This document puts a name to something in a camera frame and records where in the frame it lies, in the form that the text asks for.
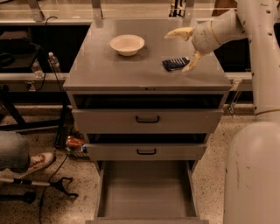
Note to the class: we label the black middle drawer handle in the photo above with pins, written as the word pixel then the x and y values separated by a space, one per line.
pixel 146 152

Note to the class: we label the grey middle drawer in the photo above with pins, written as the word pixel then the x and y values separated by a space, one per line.
pixel 123 147

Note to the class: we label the blue jeans leg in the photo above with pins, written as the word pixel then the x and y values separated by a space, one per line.
pixel 14 152

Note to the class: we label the black reacher grabber tool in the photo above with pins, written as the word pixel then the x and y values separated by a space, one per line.
pixel 57 185

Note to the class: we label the black metal stand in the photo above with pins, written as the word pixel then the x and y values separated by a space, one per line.
pixel 8 99

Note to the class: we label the black drawer handle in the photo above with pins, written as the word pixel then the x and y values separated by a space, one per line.
pixel 146 152
pixel 147 120

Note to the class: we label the white and orange sneaker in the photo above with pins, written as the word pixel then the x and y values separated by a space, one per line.
pixel 35 163

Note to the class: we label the orange snack bag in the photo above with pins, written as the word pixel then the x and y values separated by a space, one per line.
pixel 74 142

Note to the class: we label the grey top drawer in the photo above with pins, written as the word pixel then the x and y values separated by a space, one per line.
pixel 115 113

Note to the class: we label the clear water bottle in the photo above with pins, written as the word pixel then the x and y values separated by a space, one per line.
pixel 54 63
pixel 37 70

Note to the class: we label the black top drawer handle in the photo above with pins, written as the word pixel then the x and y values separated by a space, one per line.
pixel 147 120

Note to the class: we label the dark blue snack bar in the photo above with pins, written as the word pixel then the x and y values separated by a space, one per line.
pixel 175 64

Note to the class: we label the grey drawer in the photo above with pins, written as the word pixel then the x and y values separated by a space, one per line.
pixel 115 113
pixel 146 192
pixel 123 147

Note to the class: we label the grey drawer cabinet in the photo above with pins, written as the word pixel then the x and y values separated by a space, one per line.
pixel 100 70

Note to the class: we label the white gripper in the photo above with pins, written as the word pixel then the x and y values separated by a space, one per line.
pixel 205 38

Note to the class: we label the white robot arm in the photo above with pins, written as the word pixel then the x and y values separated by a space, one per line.
pixel 252 178

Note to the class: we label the grey bottom drawer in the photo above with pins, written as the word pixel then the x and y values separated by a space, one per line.
pixel 146 192

